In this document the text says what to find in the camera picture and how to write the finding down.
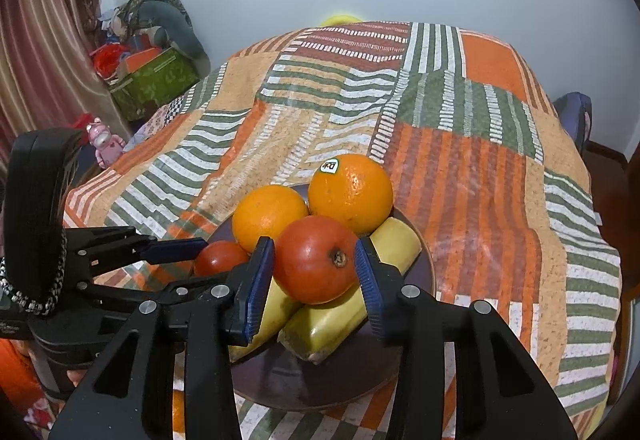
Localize small tomato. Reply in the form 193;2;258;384
193;241;250;277

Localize sugarcane piece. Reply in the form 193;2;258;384
278;217;422;365
229;279;302;363

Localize plain large orange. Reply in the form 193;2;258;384
231;185;309;253

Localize large tomato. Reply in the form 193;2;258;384
273;215;358;305

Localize stickered large orange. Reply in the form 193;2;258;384
307;154;394;235

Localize small tangerine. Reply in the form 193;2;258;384
172;390;186;434

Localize pink toy figure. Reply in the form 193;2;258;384
86;118;126;169

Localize green cardboard box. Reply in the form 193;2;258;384
110;48;200;121

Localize striped red curtain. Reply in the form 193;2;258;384
1;0;129;161

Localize striped patchwork bed cover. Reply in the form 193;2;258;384
64;22;622;438

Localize grey purple backpack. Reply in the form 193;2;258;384
553;92;592;154

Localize yellow round cushion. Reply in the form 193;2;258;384
321;14;361;27

